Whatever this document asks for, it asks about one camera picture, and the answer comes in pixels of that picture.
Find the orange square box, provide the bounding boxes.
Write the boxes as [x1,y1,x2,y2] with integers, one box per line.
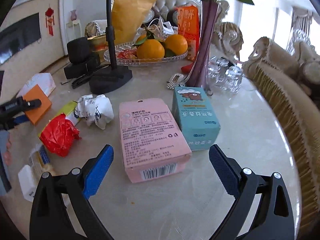
[23,85,52,125]

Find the white charger box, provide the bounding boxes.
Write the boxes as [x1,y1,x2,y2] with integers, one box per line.
[18,165,37,202]

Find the red wrapper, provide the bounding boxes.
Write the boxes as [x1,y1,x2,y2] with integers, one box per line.
[39,113,80,157]

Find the white paper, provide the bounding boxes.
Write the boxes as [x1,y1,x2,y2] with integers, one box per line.
[74,94,114,130]

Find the teal bear box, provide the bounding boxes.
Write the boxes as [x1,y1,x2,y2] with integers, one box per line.
[172,87,220,151]

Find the pink barcode box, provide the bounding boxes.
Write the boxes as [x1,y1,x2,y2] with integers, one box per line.
[119,98,191,183]

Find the clear plastic snack wrapper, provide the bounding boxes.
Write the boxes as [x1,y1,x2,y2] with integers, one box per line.
[28,143,56,179]

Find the yellow-green small box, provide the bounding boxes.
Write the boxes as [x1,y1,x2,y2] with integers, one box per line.
[56,101,81,126]

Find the black round speaker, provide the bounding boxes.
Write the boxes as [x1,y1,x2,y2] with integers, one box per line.
[63,37,100,80]

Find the black phone stand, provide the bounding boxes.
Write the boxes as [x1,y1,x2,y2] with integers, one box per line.
[89,0,132,95]

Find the red chinese knot decoration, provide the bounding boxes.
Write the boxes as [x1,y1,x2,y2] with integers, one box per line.
[45,6,55,36]

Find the white side stand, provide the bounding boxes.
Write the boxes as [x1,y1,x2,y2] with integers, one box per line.
[66,9,83,41]

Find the glass fruit tray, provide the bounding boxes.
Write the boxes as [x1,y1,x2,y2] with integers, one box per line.
[115,42,188,66]

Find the beige fringed sofa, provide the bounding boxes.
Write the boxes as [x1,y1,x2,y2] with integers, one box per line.
[242,37,319,236]

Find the yellow paper bag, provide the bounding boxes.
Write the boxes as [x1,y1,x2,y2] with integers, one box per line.
[112,0,156,45]

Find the front orange fruit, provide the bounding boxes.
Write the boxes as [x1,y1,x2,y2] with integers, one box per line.
[137,39,165,60]

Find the orange fruit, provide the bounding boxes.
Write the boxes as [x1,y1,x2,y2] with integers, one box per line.
[137,39,165,60]
[164,34,188,55]

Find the clear glass cups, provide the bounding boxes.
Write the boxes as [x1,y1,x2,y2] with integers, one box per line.
[207,56,243,94]

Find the purple glass vase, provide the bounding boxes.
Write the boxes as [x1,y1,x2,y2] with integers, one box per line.
[185,0,219,90]

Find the pearl hair clip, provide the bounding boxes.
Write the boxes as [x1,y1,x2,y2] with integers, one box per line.
[167,73,185,90]

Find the right orange fruit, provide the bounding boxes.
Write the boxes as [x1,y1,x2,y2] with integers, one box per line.
[164,34,188,55]

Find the white ornate armchair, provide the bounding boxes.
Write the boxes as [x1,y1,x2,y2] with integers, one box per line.
[139,0,244,60]

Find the orange red snack bag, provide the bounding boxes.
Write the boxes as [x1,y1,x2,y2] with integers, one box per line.
[176,5,200,61]

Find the wall television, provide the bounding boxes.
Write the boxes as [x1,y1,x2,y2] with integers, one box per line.
[0,13,41,64]

